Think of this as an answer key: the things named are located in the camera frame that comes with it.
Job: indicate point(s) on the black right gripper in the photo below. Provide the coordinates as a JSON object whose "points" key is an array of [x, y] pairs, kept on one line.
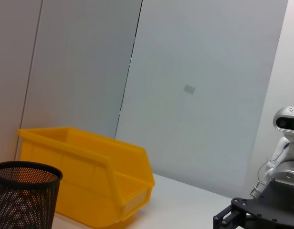
{"points": [[276, 207]]}

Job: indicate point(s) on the black mesh pen holder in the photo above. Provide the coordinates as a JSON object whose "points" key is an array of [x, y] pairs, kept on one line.
{"points": [[23, 198]]}

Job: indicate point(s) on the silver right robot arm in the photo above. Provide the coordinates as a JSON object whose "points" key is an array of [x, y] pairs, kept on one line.
{"points": [[290, 171]]}

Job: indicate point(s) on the yellow plastic bin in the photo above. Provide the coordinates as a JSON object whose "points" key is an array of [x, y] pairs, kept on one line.
{"points": [[89, 174]]}

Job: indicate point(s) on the grey tape patch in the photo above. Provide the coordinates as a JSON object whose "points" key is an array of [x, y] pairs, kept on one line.
{"points": [[189, 88]]}

